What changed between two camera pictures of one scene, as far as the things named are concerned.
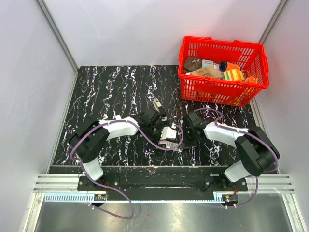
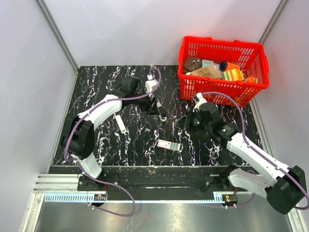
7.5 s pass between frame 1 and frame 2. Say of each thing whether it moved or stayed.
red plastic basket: stayed
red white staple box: stayed
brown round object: stayed
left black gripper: moved
